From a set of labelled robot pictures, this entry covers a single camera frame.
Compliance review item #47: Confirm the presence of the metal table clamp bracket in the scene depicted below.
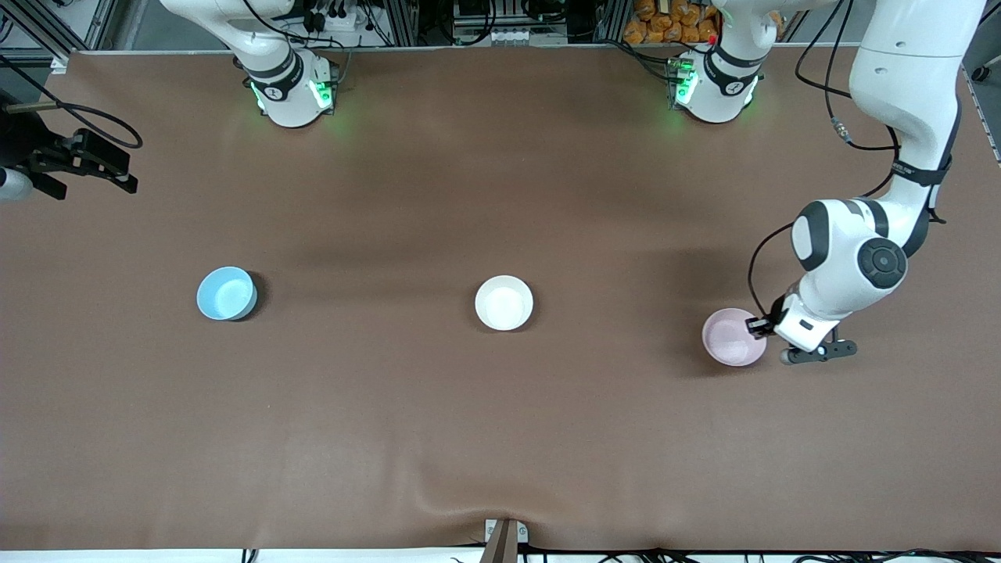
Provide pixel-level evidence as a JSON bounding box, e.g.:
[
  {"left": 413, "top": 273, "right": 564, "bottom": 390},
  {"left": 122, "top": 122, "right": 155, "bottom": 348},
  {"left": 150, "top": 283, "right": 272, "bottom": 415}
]
[{"left": 479, "top": 518, "right": 530, "bottom": 563}]

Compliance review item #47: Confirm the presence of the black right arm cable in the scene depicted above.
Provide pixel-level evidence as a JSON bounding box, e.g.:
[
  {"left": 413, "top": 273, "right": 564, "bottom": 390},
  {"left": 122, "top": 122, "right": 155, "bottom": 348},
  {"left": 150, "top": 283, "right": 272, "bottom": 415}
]
[{"left": 0, "top": 53, "right": 144, "bottom": 151}]

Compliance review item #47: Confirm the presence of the white power strip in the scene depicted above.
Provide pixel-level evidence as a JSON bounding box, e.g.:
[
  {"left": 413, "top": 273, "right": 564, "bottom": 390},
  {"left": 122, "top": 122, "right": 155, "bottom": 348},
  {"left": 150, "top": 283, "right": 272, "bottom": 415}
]
[{"left": 301, "top": 6, "right": 362, "bottom": 34}]

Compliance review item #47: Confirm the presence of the white terminal block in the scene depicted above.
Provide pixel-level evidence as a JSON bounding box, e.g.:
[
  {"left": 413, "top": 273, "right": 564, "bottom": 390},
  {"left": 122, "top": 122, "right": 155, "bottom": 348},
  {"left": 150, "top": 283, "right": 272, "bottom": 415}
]
[{"left": 486, "top": 27, "right": 550, "bottom": 45}]

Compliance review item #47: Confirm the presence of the pink bowl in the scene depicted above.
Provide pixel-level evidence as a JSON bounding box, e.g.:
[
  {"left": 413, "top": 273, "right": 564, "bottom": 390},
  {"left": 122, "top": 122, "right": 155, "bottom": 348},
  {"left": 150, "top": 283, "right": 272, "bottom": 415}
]
[{"left": 701, "top": 307, "right": 769, "bottom": 368}]

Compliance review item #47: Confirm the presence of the aluminium frame strut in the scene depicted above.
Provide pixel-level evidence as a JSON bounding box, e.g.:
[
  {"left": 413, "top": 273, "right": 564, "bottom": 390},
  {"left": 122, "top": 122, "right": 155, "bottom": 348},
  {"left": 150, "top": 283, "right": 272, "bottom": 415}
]
[{"left": 0, "top": 0, "right": 118, "bottom": 75}]

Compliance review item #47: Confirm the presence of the green lit base box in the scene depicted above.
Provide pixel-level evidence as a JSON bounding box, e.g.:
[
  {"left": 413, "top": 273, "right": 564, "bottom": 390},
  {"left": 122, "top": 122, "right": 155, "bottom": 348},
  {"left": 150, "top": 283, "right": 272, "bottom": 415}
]
[
  {"left": 309, "top": 59, "right": 343, "bottom": 112},
  {"left": 667, "top": 55, "right": 699, "bottom": 108}
]

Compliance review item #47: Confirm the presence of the orange packaged goods pile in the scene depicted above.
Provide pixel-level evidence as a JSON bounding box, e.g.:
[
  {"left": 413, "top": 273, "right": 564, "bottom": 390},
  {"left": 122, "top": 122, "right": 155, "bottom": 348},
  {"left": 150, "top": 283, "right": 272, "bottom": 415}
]
[{"left": 623, "top": 0, "right": 720, "bottom": 45}]

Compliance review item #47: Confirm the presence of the white bowl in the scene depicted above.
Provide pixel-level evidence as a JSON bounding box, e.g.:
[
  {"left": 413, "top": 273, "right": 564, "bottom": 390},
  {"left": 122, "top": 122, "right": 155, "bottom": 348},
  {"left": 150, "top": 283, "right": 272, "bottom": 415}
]
[{"left": 475, "top": 275, "right": 535, "bottom": 332}]

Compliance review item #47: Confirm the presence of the brown table mat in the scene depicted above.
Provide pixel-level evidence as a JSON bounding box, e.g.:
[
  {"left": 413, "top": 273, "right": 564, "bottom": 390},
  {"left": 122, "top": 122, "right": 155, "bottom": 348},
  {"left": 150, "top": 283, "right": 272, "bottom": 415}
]
[{"left": 0, "top": 43, "right": 1001, "bottom": 553}]

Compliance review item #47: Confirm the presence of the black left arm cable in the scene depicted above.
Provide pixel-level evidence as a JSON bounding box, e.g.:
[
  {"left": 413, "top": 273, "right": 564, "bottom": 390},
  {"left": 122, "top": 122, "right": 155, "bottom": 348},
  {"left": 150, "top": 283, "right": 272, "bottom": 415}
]
[{"left": 747, "top": 0, "right": 951, "bottom": 321}]

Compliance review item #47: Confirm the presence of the blue bowl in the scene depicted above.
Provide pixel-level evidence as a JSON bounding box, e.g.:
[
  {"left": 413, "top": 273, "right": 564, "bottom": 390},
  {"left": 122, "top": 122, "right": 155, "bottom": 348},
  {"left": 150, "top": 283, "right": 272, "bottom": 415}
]
[{"left": 196, "top": 267, "right": 258, "bottom": 322}]

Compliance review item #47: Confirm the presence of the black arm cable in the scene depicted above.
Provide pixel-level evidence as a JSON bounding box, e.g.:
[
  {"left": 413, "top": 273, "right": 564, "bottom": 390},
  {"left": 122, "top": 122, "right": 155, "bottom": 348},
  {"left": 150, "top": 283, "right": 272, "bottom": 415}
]
[
  {"left": 747, "top": 0, "right": 951, "bottom": 321},
  {"left": 0, "top": 53, "right": 144, "bottom": 151}
]

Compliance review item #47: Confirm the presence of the aluminium frame post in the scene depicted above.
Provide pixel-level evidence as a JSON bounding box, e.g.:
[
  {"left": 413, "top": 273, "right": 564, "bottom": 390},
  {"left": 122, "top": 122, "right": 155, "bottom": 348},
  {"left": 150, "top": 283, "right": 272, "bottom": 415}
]
[
  {"left": 387, "top": 0, "right": 421, "bottom": 46},
  {"left": 596, "top": 0, "right": 626, "bottom": 44}
]

